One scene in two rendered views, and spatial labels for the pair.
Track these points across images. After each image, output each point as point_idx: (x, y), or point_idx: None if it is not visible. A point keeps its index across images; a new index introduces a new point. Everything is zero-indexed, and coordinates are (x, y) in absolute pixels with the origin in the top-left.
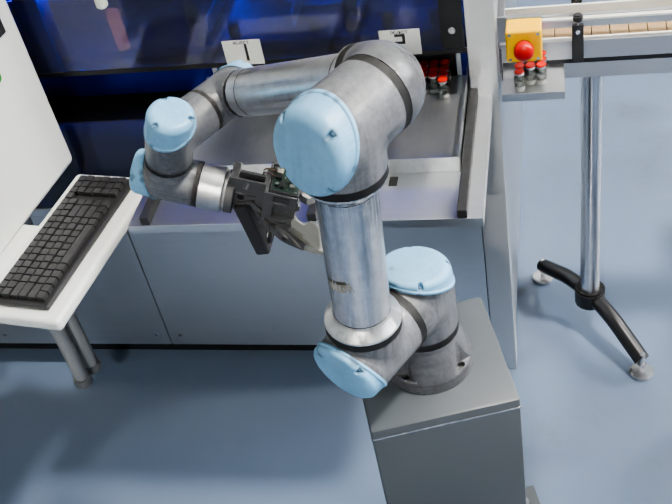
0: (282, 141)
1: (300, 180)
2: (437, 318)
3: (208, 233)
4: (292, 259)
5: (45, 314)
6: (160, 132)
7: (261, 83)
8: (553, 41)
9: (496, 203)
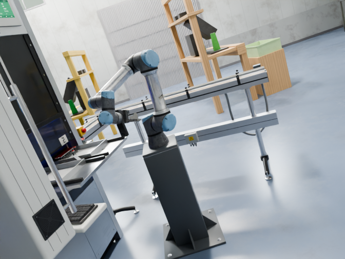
0: (148, 57)
1: (154, 63)
2: None
3: None
4: (71, 239)
5: (99, 206)
6: (112, 91)
7: (111, 83)
8: None
9: (97, 179)
